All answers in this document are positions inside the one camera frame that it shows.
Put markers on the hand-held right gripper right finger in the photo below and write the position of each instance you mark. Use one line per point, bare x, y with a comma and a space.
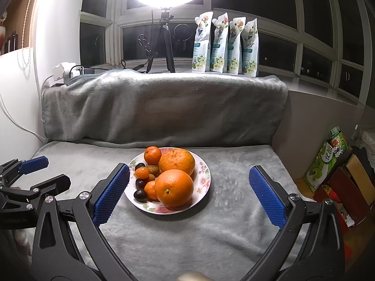
268, 196

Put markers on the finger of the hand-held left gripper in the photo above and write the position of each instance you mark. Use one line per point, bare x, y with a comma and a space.
52, 183
33, 164

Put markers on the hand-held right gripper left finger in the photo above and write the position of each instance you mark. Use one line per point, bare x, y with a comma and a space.
112, 193

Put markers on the orange kumquat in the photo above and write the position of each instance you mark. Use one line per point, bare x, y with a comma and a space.
142, 172

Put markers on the small mandarin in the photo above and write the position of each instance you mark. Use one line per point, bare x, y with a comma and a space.
150, 190
153, 155

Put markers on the greenish brown round fruit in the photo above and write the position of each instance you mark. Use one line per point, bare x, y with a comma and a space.
153, 169

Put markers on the large orange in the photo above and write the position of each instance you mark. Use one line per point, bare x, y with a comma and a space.
174, 188
176, 161

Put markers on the floral white plate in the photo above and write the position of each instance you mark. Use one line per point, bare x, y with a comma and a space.
202, 175

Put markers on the green printed packet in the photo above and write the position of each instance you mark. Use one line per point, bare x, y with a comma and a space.
322, 164

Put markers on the red box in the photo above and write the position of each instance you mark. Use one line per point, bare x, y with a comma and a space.
345, 193

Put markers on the brown cardboard box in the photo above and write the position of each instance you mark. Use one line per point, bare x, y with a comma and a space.
361, 175

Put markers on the white power strip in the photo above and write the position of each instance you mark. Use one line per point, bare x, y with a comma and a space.
60, 70

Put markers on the white charger plug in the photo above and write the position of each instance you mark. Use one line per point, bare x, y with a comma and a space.
76, 71

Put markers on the grey fleece blanket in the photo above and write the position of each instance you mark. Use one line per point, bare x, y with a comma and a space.
175, 108

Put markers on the white lace cloth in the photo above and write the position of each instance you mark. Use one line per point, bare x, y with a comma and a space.
366, 139

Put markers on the black tripod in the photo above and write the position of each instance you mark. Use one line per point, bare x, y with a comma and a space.
165, 23

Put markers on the white window frame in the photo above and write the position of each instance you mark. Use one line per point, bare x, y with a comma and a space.
115, 3

